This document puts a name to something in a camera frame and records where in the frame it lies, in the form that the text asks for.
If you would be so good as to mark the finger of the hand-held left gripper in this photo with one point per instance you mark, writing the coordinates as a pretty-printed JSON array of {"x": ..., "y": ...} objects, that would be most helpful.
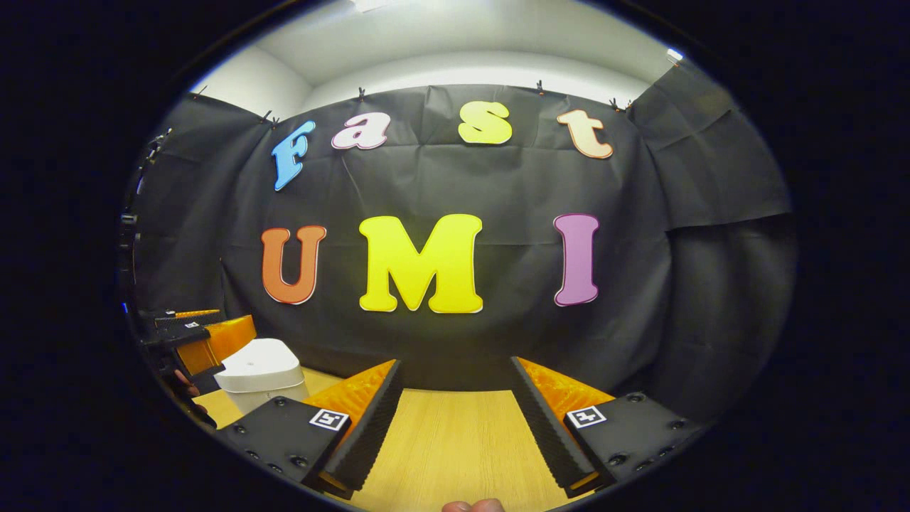
[
  {"x": 170, "y": 317},
  {"x": 174, "y": 334}
]

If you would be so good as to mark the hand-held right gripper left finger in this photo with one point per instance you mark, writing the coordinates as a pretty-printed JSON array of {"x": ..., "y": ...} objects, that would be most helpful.
[{"x": 370, "y": 434}]

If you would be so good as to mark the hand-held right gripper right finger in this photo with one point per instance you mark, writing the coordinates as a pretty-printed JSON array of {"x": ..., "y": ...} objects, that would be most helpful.
[{"x": 544, "y": 427}]

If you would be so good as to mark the white desktop garbage bin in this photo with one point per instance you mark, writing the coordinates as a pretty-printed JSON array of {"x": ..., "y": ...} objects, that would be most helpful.
[{"x": 259, "y": 370}]

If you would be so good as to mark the wooden desktop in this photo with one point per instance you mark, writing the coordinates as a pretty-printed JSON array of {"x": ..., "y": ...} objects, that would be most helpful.
[{"x": 455, "y": 441}]

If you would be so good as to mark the black backdrop cloth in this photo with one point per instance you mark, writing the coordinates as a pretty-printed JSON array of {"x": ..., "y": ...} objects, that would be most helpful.
[{"x": 455, "y": 185}]

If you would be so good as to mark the ceiling light panel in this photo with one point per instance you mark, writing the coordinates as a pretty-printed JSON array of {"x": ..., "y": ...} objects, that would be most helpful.
[{"x": 373, "y": 4}]

